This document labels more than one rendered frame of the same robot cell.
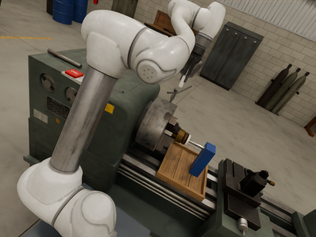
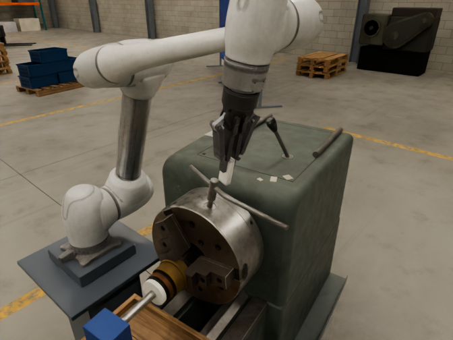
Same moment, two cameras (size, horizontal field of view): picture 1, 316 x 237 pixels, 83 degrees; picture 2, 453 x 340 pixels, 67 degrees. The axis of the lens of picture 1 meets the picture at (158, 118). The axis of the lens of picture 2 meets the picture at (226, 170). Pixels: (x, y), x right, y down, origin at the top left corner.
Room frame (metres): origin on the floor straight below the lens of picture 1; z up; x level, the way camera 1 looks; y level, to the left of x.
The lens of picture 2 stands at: (1.33, -0.68, 1.72)
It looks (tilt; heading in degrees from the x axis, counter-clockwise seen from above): 27 degrees down; 117
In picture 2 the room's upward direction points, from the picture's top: straight up
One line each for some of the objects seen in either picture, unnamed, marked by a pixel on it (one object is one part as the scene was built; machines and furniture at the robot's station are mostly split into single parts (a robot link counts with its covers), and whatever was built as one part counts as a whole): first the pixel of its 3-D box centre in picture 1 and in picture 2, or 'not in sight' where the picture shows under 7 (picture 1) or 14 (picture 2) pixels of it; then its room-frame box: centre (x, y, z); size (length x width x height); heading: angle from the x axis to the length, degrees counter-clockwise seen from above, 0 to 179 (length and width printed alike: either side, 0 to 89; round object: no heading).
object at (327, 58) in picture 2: not in sight; (322, 64); (-0.51, 8.23, 0.22); 1.25 x 0.86 x 0.44; 79
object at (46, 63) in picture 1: (100, 98); (262, 191); (0.94, 0.38, 1.06); 0.59 x 0.48 x 0.39; 84
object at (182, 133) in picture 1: (179, 135); (168, 278); (0.90, -0.16, 1.08); 0.09 x 0.09 x 0.09; 84
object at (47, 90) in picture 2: not in sight; (51, 69); (-5.17, 4.10, 0.39); 1.20 x 0.80 x 0.79; 84
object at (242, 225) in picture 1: (242, 226); not in sight; (0.59, -0.60, 0.95); 0.07 x 0.04 x 0.04; 174
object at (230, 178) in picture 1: (240, 189); not in sight; (0.78, -0.60, 1.00); 0.20 x 0.10 x 0.05; 84
